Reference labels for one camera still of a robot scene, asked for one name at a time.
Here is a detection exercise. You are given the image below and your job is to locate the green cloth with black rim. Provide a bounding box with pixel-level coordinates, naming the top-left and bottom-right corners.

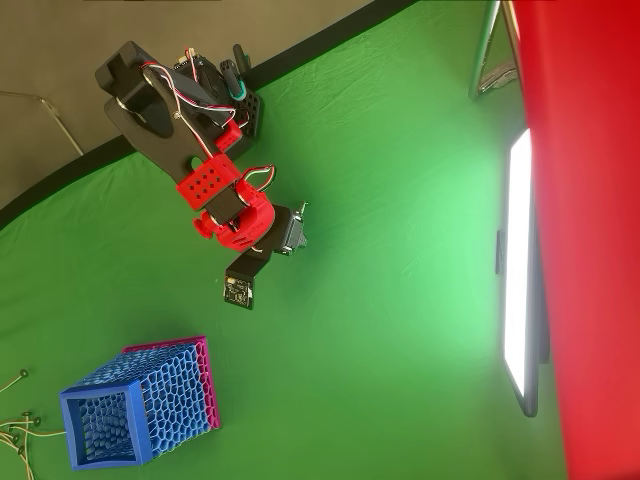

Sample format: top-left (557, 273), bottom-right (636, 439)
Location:
top-left (0, 0), bottom-right (569, 480)

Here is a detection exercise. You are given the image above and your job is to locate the black clamp with teal ring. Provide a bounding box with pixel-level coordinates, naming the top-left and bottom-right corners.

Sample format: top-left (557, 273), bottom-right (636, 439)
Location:
top-left (219, 43), bottom-right (251, 104)

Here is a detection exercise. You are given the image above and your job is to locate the thin metal rod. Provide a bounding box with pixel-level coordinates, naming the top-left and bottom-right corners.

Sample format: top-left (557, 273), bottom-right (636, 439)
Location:
top-left (0, 91), bottom-right (85, 157)

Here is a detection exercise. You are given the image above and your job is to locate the chrome tube stand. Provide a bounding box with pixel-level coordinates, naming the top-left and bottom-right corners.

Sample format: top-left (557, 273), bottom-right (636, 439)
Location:
top-left (467, 0), bottom-right (521, 101)

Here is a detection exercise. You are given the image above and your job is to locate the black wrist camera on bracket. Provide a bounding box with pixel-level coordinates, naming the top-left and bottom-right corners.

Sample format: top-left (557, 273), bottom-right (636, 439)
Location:
top-left (222, 248), bottom-right (274, 312)

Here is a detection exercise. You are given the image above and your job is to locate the flat LED light panel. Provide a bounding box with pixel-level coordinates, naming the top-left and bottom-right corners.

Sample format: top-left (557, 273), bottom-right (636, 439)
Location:
top-left (494, 127), bottom-right (551, 419)

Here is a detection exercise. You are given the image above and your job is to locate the blue and pink lattice basket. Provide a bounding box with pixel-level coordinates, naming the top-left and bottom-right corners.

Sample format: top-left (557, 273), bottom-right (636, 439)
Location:
top-left (59, 334), bottom-right (222, 471)

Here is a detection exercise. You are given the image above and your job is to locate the large red blurred object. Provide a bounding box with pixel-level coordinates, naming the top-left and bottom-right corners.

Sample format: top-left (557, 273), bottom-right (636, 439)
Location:
top-left (509, 0), bottom-right (640, 480)

